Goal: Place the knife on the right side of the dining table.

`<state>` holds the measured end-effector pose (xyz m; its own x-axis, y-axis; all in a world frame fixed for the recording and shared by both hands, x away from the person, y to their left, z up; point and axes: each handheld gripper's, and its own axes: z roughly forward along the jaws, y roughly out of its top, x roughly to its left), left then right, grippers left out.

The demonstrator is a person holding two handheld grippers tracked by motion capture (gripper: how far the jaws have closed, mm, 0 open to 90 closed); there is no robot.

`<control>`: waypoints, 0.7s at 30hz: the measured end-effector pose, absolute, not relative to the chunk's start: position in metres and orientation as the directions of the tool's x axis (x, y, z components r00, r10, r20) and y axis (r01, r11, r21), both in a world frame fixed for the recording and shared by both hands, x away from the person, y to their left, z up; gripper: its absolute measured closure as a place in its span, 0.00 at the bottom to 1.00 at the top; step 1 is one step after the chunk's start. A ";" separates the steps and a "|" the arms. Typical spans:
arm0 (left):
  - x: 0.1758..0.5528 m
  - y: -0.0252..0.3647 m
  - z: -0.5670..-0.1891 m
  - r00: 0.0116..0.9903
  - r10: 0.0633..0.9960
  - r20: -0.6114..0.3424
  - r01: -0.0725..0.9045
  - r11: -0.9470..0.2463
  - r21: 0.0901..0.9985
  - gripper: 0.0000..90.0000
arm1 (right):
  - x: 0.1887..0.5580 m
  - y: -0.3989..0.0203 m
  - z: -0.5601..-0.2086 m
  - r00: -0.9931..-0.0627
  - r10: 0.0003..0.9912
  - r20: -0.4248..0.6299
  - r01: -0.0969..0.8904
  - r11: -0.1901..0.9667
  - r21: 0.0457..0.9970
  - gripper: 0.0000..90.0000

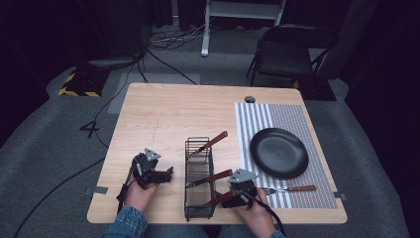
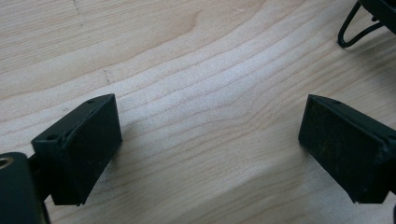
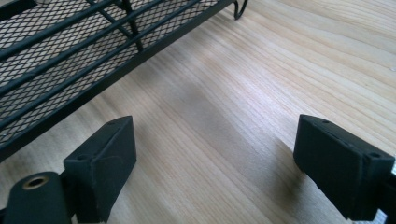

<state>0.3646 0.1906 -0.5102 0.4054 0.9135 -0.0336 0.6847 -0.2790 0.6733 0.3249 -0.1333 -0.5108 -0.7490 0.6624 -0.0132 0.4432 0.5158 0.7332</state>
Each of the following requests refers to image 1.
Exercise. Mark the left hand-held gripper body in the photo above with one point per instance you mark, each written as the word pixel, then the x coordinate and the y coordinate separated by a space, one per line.
pixel 145 165

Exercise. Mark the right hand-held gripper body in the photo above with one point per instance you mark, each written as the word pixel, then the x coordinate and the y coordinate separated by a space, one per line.
pixel 242 183

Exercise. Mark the person's left hand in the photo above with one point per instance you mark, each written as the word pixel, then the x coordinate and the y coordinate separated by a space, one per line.
pixel 140 196

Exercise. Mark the person's right hand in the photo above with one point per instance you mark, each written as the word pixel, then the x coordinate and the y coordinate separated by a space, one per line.
pixel 256 216

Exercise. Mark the black round plate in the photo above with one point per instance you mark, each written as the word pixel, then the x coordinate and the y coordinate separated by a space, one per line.
pixel 279 153

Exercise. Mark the grey tape piece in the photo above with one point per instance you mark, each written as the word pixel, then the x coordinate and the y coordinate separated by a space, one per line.
pixel 340 195
pixel 97 190

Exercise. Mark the grey striped placemat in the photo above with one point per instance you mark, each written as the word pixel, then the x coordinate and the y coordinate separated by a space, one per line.
pixel 290 115

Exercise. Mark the yellow-black striped floor base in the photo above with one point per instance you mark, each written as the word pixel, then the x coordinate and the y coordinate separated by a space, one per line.
pixel 84 84

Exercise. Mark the black folding chair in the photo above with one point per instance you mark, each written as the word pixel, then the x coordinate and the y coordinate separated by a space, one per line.
pixel 287 56

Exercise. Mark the white metal stand frame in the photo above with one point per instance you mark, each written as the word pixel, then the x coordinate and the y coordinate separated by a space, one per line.
pixel 241 10

